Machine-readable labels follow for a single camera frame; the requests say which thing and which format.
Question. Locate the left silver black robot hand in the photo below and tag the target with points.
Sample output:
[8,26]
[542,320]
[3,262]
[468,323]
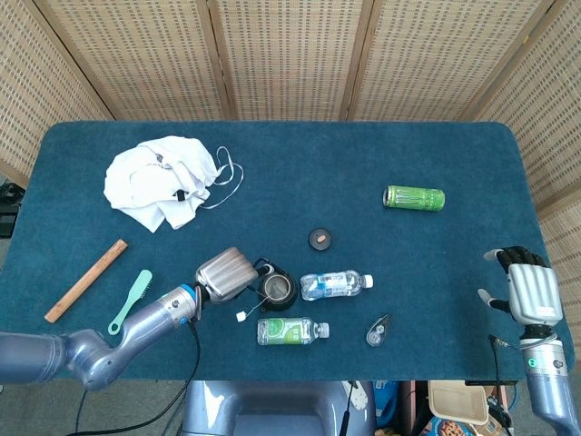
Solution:
[224,274]

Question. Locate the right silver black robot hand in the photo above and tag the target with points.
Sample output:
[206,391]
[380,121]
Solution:
[535,293]

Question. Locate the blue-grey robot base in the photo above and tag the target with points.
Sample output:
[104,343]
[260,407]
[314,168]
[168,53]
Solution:
[272,409]

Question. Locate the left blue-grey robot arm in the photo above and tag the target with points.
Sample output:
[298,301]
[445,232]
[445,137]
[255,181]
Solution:
[136,331]

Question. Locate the black round lid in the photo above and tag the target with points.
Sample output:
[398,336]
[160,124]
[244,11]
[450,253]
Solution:
[321,239]

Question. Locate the blue plastic bag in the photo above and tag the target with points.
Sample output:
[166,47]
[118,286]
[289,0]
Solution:
[386,404]

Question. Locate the clear bottle green label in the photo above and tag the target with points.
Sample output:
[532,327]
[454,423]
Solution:
[286,331]

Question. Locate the mint green brush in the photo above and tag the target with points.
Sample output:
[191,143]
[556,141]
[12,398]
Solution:
[134,295]

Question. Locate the clear bottle blue label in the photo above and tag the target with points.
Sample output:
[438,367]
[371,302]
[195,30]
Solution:
[333,285]

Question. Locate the beige takeout container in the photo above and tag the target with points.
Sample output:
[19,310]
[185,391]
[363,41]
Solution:
[456,402]

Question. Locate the wooden ruler stick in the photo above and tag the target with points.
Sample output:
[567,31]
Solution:
[86,280]

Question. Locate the green drink can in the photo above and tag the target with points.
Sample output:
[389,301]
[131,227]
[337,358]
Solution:
[415,197]

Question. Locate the blue cookie box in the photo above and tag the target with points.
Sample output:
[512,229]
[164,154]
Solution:
[454,429]

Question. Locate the clear correction tape dispenser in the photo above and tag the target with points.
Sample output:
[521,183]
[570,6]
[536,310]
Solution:
[377,333]

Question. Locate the black equipment box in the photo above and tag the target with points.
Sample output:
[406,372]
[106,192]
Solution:
[8,213]

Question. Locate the woven wooden folding screen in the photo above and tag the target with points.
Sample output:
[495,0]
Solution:
[290,59]

